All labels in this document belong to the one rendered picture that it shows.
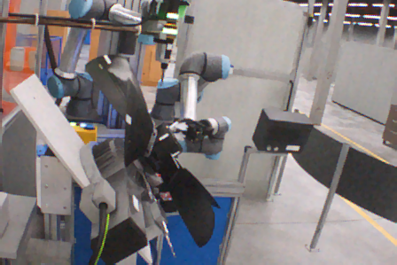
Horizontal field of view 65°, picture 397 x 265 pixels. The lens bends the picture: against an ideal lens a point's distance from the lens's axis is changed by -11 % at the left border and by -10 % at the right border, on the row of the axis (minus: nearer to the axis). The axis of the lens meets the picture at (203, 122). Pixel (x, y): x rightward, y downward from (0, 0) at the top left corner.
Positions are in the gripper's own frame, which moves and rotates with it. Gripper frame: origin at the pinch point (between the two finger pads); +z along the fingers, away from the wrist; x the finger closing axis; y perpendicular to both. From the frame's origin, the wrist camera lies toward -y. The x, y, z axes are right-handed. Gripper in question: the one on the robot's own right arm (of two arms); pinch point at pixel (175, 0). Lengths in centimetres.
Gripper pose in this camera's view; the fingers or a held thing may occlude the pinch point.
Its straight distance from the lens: 116.3
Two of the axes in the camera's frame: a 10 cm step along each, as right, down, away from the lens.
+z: 3.9, 3.0, -8.7
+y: -1.7, 9.5, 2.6
